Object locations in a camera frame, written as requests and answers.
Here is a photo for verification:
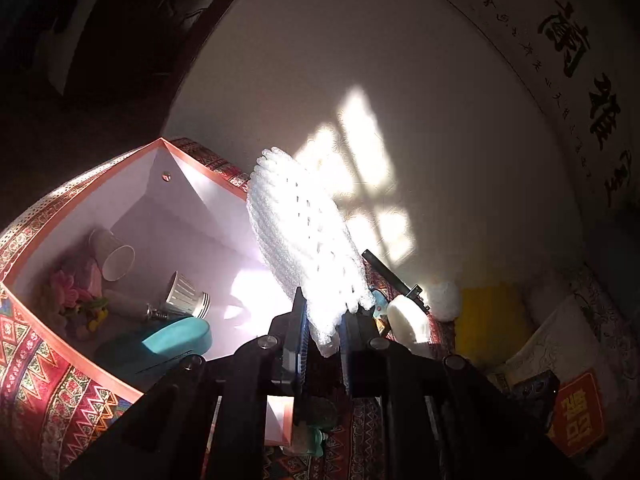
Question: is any calligraphy wall scroll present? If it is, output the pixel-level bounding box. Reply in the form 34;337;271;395
390;0;640;211

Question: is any dark panelled wooden door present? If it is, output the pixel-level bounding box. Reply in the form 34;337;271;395
0;0;273;221

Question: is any white fluffy pillow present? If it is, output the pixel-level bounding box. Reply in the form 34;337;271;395
429;280;462;322

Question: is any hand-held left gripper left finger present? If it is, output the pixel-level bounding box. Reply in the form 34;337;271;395
60;287;308;480

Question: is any dark blue box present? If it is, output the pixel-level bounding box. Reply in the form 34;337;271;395
510;370;562;431

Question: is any crochet flower plush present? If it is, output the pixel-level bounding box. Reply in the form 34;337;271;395
42;260;109;335

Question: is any black stick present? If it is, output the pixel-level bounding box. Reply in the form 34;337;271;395
361;249;432;312

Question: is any ribbed light bulb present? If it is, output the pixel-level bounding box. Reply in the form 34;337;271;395
145;271;212;320

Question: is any white foam net sleeve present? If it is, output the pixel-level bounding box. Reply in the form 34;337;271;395
246;147;378;358

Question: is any white floral pillow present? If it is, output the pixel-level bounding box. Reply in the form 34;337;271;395
500;265;640;411

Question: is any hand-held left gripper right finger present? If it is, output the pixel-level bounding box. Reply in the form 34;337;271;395
341;310;591;480

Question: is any red patterned blanket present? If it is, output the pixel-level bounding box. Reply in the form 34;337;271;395
0;137;451;480

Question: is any white fluffy cloth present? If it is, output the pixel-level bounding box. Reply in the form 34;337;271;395
389;295;432;359

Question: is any pink cardboard box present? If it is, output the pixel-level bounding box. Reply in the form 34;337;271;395
0;137;296;448

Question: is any red packet with yellow print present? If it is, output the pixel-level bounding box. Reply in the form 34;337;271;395
547;367;609;458

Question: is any yellow pillow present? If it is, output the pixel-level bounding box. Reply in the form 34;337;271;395
454;285;532;367

